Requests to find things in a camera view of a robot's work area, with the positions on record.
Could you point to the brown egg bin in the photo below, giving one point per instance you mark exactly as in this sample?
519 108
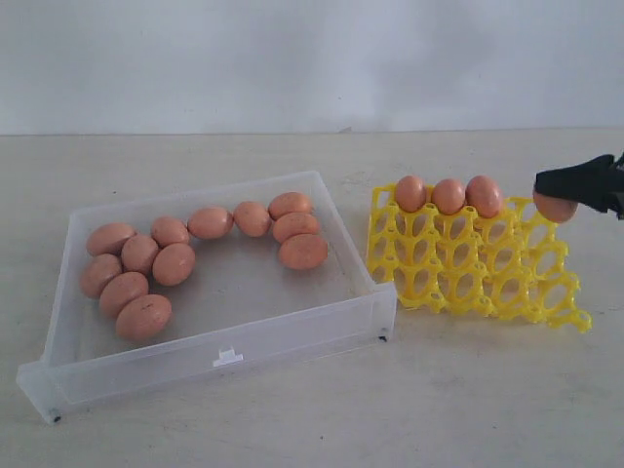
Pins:
173 264
144 317
120 291
252 218
210 223
100 271
138 254
167 230
109 238

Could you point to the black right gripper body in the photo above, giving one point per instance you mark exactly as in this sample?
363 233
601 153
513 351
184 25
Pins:
620 187

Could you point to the brown egg packed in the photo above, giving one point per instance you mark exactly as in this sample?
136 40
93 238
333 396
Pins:
303 251
484 194
410 193
554 209
293 224
448 196

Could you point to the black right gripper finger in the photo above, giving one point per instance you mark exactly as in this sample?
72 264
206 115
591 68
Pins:
594 183

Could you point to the clear plastic bin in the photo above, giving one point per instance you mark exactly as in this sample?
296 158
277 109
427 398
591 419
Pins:
239 308

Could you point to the yellow plastic egg tray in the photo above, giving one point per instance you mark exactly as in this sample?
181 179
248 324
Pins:
509 267

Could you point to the brown egg bin front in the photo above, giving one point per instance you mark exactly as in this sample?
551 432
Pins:
144 317

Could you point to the brown egg bin back-right corner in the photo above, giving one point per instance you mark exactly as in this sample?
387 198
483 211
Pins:
290 202

